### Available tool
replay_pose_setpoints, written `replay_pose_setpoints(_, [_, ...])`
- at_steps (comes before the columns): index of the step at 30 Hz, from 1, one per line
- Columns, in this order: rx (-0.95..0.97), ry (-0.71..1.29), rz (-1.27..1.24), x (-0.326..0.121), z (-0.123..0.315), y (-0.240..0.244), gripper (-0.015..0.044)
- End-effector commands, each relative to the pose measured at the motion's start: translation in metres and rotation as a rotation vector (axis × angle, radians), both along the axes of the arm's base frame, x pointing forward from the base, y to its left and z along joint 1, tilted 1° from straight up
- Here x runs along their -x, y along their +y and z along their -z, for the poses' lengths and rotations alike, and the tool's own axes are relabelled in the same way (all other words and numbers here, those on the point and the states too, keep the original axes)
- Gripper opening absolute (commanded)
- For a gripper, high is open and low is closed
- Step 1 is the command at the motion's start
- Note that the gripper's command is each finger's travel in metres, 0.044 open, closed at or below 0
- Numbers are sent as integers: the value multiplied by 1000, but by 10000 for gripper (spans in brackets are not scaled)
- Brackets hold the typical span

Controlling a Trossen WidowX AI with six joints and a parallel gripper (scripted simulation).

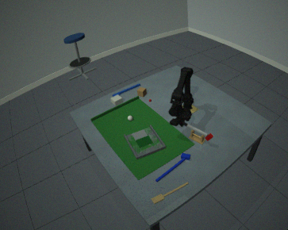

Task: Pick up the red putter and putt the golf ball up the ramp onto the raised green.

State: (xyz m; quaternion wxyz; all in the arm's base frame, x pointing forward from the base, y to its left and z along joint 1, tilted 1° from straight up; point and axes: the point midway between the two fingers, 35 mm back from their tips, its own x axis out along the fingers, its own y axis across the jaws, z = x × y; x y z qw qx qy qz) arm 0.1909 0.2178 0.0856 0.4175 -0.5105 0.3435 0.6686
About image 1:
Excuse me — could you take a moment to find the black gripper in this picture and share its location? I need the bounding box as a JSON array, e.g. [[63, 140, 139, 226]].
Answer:
[[170, 108, 190, 127]]

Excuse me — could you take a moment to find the brown cube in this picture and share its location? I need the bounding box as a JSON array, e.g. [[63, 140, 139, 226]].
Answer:
[[137, 87, 147, 97]]

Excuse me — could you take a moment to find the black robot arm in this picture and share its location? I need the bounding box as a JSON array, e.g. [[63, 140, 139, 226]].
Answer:
[[169, 67, 194, 121]]

